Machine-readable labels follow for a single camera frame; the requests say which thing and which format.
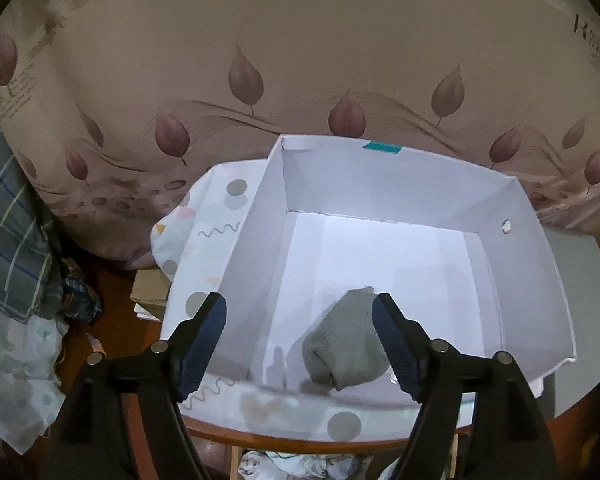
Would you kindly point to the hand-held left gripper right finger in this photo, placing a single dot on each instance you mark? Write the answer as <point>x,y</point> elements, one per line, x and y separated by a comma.
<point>395,345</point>

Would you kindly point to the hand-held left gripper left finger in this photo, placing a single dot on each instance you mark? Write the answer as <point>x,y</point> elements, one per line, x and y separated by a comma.
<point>205,342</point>

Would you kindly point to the grey sock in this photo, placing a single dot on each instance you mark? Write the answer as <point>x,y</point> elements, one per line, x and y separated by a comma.
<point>340,340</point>

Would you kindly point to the white cardboard box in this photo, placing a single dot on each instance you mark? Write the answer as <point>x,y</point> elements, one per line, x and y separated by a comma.
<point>380,260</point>

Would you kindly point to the white patterned underwear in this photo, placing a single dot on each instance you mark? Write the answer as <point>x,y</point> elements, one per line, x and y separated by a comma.
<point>280,465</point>

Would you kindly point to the stack of white papers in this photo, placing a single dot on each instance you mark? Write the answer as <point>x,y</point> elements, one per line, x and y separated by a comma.
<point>147,311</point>

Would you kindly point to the brown cardboard box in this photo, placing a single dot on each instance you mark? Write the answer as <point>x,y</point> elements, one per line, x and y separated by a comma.
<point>150,287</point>

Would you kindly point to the orange wrapper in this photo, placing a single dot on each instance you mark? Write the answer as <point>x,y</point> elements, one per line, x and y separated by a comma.
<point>97,345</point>

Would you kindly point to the dark blue snack packet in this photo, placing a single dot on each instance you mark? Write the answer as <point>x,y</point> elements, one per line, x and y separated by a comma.
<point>80,295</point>

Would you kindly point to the white dotted tablecloth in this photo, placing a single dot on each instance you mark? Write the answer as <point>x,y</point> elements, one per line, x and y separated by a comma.
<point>212,195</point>

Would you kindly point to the white floral cloth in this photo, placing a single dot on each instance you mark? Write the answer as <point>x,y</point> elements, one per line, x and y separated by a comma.
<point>15,360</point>

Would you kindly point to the grey plaid blanket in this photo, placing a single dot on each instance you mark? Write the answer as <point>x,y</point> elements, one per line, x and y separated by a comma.
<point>10,240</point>

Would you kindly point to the leaf print bedsheet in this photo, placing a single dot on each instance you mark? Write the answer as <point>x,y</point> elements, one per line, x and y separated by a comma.
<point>300,60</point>

